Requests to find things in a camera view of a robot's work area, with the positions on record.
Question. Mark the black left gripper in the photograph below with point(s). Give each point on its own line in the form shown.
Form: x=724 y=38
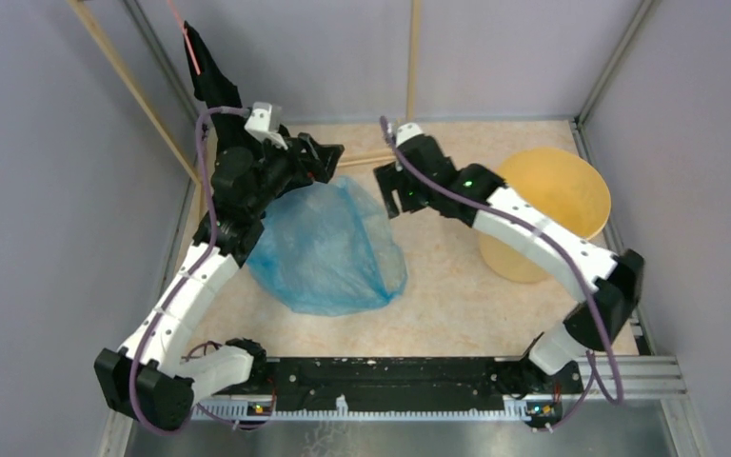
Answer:
x=320 y=164

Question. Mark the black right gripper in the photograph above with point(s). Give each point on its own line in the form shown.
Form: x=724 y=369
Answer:
x=390 y=177

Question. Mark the blue plastic trash bag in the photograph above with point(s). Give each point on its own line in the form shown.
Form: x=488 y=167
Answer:
x=328 y=250

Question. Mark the yellow plastic trash bin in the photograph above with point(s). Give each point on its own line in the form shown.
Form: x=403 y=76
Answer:
x=561 y=185

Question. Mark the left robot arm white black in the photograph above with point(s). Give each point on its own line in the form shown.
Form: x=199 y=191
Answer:
x=147 y=378

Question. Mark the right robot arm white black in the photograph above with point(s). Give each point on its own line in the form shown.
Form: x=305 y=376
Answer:
x=606 y=285

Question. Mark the black cloth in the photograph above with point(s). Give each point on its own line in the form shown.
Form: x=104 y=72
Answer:
x=214 y=88

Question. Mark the pink clothes hanger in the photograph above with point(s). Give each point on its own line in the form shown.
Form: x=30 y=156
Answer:
x=184 y=30

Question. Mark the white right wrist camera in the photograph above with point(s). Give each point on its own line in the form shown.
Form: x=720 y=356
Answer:
x=400 y=134

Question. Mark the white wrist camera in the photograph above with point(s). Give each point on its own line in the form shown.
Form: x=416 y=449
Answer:
x=263 y=124
x=400 y=134

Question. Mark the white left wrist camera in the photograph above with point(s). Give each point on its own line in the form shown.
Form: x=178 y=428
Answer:
x=263 y=124

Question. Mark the wooden drying rack frame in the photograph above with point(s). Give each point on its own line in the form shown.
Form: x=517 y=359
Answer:
x=334 y=66

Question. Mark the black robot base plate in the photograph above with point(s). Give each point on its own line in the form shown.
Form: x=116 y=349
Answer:
x=409 y=384

